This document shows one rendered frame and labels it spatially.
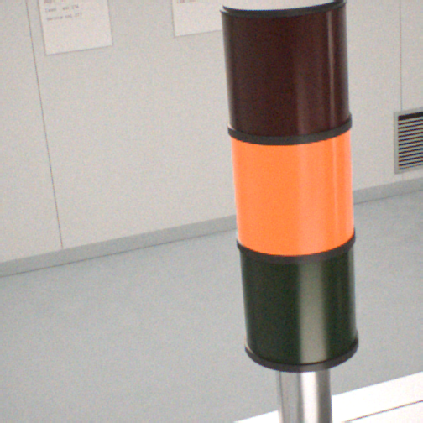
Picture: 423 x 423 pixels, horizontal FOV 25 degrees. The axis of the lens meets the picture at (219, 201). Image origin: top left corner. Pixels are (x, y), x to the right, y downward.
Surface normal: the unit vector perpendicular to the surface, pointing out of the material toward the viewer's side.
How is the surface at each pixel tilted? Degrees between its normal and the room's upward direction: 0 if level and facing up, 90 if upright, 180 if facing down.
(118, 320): 0
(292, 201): 90
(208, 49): 90
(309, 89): 90
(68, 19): 90
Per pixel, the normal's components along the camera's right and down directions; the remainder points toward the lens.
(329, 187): 0.54, 0.25
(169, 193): 0.33, 0.30
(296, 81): 0.11, 0.34
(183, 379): -0.07, -0.93
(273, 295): -0.50, 0.34
